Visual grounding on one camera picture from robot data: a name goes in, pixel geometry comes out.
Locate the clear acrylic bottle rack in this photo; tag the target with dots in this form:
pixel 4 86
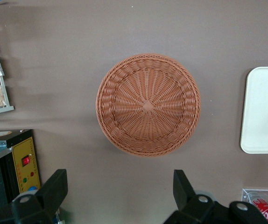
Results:
pixel 247 194

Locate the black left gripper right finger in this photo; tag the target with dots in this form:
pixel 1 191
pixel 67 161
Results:
pixel 183 191

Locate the brown round wicker basket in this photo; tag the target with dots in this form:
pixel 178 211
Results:
pixel 148 105

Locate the cream rectangular serving tray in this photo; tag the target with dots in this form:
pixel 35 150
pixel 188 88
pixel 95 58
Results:
pixel 264 109

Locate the black yellow sealing machine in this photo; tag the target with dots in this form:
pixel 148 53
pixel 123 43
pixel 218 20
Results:
pixel 25 158

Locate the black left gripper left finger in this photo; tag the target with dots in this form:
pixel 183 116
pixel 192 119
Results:
pixel 52 189

